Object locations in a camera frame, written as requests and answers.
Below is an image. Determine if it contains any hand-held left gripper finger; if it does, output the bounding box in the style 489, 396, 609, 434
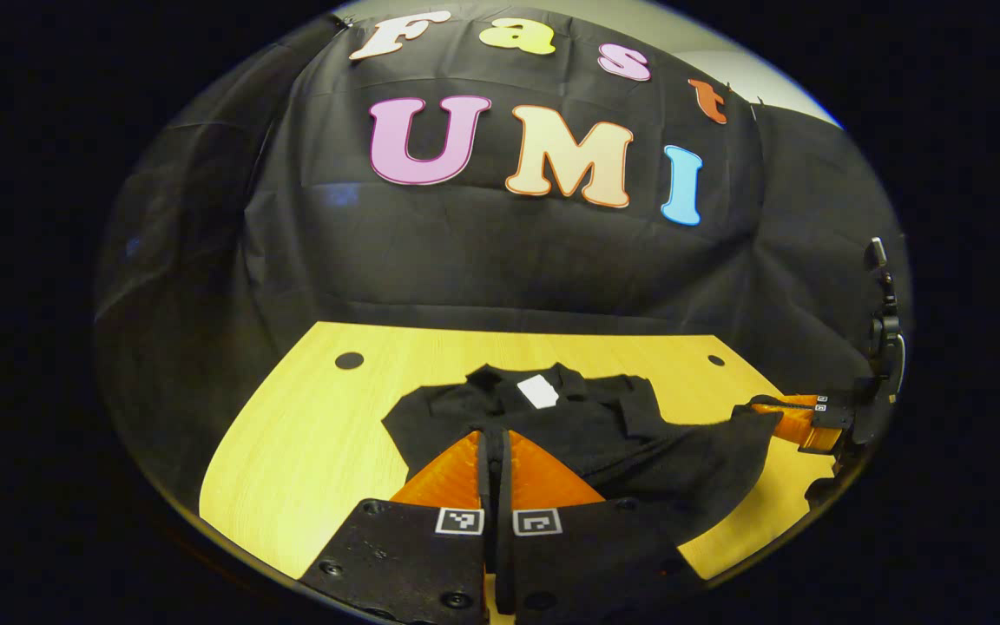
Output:
300, 430, 494, 625
497, 428, 701, 625

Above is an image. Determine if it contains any black backdrop cloth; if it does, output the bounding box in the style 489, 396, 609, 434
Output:
92, 0, 911, 513

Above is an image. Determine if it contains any black garment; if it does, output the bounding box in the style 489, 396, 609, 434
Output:
381, 363, 786, 558

